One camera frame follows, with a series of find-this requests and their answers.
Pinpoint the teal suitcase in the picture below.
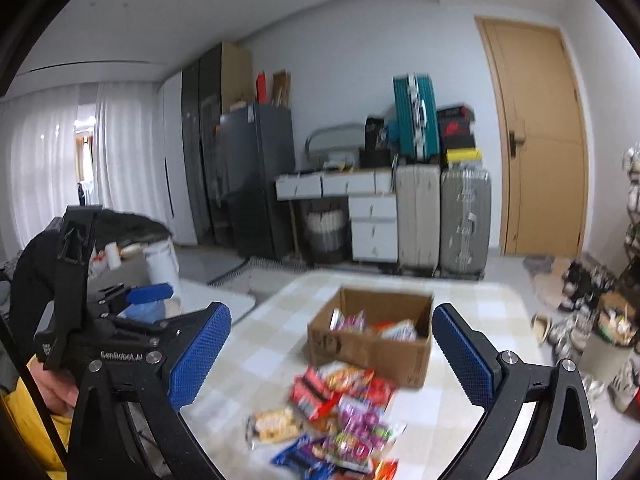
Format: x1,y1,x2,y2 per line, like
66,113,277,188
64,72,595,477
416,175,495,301
392,74,442,164

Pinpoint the dark glossy cabinet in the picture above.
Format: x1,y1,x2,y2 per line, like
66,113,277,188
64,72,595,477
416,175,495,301
181,42,253,250

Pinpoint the row of shoes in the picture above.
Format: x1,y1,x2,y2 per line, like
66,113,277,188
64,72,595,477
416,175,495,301
530,259,640,413

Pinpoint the pink snack packet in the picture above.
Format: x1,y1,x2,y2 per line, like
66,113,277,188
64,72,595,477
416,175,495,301
340,310,367,333

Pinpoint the grey suitcase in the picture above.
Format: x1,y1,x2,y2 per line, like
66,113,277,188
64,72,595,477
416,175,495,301
440,165,492,281

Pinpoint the wooden door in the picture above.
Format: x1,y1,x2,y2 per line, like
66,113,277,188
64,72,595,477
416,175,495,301
475,16,590,259

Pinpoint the plain black shoebox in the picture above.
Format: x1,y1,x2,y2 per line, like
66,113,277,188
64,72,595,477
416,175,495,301
440,132,476,153

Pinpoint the wooden broom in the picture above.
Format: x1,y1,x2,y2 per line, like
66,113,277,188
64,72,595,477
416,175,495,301
289,199,302,262

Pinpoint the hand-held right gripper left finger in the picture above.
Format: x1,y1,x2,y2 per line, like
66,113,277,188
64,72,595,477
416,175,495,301
67,301,232,480

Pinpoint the beige suitcase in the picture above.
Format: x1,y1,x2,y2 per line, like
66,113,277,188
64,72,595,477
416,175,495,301
396,162,442,277

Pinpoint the black red shoebox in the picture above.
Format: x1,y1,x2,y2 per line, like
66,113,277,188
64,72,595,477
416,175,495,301
437,105,475,136

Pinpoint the light blue container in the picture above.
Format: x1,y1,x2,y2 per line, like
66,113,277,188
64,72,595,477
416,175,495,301
117,300,167,322

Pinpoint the grey white laundry basket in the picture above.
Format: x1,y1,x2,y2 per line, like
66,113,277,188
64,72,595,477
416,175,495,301
305,204,351,264

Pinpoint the white sheer curtain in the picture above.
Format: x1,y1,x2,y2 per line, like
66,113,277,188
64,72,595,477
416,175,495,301
0,82,168,263

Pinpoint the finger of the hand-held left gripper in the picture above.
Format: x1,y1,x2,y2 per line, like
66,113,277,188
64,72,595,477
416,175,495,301
100,310,208,343
97,283,174,307

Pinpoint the white wardrobe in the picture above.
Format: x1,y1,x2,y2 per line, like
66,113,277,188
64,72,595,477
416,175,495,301
156,71,198,246

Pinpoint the shoe rack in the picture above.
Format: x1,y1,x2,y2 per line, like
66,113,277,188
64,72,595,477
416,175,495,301
619,144,640,283

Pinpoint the pile of snack packets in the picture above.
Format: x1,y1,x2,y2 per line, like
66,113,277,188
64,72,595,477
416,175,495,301
270,362,408,480

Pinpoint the round glass mirror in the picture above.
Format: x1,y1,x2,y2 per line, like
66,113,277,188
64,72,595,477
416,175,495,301
306,122,366,171

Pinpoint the flat cardboard box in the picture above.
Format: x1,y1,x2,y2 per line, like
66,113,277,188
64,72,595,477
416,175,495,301
221,42,253,107

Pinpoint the black storage box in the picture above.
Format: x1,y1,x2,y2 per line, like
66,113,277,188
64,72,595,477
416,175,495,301
359,147,397,170

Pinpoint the white trash bin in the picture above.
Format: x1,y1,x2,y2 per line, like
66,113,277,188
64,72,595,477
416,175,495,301
581,305,637,387

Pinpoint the white appliance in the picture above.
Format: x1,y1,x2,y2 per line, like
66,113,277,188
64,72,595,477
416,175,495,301
144,240,181,302

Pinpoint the white desk with drawers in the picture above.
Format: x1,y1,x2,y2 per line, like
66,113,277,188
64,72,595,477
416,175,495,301
276,166,401,263

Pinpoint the black white patterned rug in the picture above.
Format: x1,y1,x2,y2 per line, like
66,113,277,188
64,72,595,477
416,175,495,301
210,255,323,293

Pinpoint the red white snack packet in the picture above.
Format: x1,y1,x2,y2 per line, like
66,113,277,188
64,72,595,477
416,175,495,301
375,321,418,342

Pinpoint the white side table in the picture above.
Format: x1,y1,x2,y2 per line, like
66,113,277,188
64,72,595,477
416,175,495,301
177,280,257,333

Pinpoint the small brown cardboard box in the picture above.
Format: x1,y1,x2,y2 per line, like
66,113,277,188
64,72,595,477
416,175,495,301
271,70,292,109

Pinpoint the grey door mat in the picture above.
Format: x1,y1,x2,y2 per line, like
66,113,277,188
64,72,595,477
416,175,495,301
522,255,576,311

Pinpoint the black paper bag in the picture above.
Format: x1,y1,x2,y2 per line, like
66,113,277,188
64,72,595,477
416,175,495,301
364,116,389,152

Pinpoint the person's left forearm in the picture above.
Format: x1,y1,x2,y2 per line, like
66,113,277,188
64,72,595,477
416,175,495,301
0,355,81,476

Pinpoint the grey refrigerator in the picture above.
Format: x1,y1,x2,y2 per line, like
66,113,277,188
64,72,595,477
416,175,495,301
219,102,296,261

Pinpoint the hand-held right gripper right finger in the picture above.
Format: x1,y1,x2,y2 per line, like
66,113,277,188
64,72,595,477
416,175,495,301
432,304,601,480

